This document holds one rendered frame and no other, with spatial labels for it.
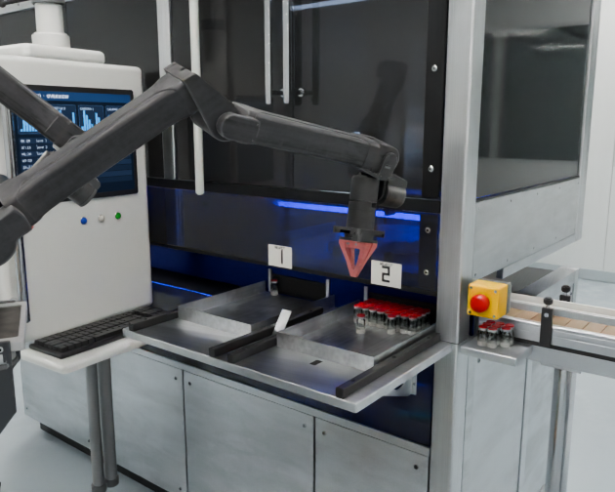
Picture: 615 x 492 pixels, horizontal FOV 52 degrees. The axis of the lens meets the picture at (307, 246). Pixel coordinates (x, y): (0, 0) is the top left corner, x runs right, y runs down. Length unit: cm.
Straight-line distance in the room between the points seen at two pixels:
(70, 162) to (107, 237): 102
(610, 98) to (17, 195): 550
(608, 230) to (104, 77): 492
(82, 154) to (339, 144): 47
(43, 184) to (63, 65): 94
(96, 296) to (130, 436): 75
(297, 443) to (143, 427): 74
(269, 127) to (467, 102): 51
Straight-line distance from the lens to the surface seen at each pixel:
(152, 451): 244
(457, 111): 143
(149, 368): 230
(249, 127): 101
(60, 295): 188
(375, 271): 156
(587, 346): 152
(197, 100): 97
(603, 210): 608
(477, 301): 141
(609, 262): 614
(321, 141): 114
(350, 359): 134
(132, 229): 201
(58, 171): 95
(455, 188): 143
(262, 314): 168
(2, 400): 114
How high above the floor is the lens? 138
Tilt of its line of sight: 11 degrees down
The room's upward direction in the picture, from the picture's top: straight up
